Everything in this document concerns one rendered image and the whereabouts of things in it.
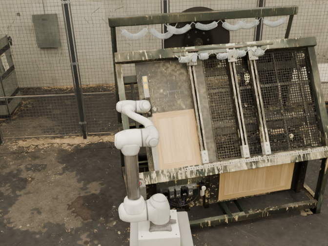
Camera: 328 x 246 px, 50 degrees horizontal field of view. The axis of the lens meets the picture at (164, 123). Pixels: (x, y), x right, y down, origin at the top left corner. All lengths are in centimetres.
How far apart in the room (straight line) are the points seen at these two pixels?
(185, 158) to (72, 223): 162
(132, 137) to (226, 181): 180
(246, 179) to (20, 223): 267
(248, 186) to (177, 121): 120
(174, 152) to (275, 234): 150
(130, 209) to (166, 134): 106
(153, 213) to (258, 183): 178
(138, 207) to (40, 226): 195
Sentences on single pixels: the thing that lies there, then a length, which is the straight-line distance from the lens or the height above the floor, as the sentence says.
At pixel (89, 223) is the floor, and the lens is 431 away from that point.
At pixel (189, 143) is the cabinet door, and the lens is 354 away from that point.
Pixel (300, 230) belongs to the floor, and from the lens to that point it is 434.
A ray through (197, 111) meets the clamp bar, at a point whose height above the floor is 134.
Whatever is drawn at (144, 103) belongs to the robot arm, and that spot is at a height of 168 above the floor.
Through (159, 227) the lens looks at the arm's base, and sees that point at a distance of 286.
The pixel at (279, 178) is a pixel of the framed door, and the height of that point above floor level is 43.
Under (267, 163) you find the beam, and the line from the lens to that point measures 378.
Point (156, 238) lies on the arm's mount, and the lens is 283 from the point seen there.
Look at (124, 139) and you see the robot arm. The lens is 246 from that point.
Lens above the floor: 285
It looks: 27 degrees down
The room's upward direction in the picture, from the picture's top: 2 degrees counter-clockwise
